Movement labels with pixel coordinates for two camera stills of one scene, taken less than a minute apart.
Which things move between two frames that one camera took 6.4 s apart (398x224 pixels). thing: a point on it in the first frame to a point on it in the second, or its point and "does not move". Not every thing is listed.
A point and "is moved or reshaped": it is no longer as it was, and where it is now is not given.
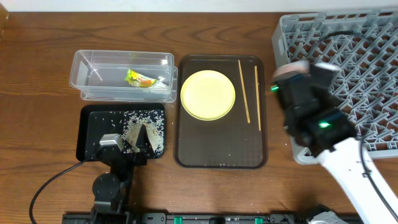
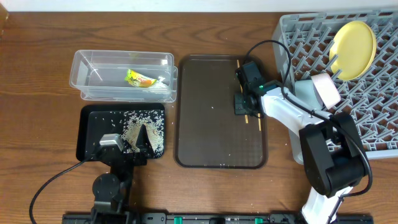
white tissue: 159,84 does not move
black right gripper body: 294,82 to 238,104
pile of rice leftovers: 154,122 does not move
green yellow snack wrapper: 136,79 does not move
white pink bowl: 286,70 is moved or reshaped
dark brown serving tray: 238,140 does not move
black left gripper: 125,152 does not move
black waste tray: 124,119 does not move
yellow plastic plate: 208,95 to 355,45
